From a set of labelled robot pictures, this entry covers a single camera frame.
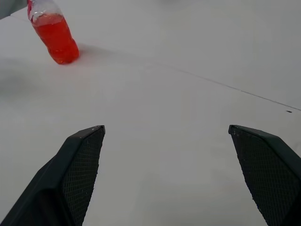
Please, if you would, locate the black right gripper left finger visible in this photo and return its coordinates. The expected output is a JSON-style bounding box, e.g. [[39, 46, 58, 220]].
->
[[0, 125, 106, 226]]

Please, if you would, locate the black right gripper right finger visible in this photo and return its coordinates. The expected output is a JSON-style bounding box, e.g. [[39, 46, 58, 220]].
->
[[228, 124, 301, 226]]

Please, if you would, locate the red liquid plastic bottle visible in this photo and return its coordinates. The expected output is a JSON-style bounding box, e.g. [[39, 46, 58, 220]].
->
[[26, 0, 80, 65]]

